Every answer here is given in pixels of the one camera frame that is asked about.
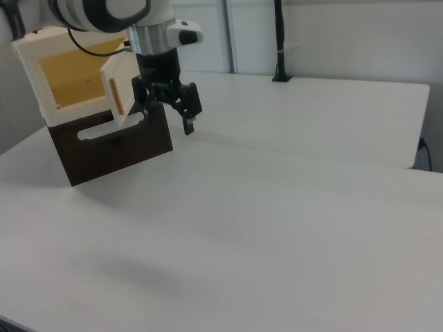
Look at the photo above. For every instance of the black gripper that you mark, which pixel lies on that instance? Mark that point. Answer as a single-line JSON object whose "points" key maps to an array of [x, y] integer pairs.
{"points": [[159, 69]]}

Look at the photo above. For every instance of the cream cabinet door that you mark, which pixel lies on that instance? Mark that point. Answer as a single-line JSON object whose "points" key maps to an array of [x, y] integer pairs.
{"points": [[123, 83]]}

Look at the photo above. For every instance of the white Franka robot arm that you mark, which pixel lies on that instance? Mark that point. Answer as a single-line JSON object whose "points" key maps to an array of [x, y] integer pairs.
{"points": [[104, 10]]}

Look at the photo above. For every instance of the cream plastic cabinet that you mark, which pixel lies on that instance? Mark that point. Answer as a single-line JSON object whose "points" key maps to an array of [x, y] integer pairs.
{"points": [[34, 69]]}

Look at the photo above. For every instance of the dark brown wooden box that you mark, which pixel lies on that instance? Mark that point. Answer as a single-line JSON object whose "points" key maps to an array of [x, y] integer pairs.
{"points": [[114, 155]]}

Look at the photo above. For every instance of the black clamped pole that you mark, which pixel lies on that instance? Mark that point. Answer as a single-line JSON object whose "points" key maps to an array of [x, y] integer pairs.
{"points": [[279, 41]]}

